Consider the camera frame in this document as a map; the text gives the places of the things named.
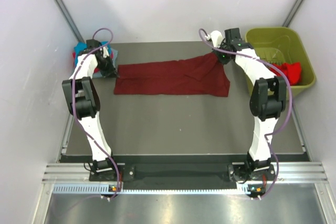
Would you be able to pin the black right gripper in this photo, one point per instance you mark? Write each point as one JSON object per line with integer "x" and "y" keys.
{"x": 223, "y": 62}

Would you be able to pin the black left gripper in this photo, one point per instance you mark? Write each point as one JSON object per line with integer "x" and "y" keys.
{"x": 111, "y": 72}

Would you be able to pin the dark red t shirt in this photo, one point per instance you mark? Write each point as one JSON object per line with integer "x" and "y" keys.
{"x": 196, "y": 76}

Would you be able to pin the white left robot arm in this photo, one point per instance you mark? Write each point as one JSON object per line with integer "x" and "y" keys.
{"x": 84, "y": 105}

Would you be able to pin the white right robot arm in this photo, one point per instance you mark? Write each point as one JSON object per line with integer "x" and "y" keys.
{"x": 267, "y": 100}

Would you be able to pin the light blue folded shirt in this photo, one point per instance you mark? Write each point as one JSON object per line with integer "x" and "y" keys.
{"x": 97, "y": 74}

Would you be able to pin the teal folded shirt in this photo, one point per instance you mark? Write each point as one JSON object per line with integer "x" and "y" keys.
{"x": 82, "y": 46}

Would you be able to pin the olive green plastic bin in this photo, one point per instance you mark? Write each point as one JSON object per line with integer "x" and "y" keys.
{"x": 279, "y": 45}

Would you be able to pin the bright red crumpled shirt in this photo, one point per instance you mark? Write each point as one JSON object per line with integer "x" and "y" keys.
{"x": 292, "y": 71}

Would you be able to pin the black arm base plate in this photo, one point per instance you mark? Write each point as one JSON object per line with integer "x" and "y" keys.
{"x": 226, "y": 172}

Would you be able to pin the slotted cable duct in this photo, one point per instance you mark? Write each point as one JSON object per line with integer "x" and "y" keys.
{"x": 106, "y": 189}

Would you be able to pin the aluminium frame rail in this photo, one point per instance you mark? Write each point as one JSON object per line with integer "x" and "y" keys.
{"x": 288, "y": 172}

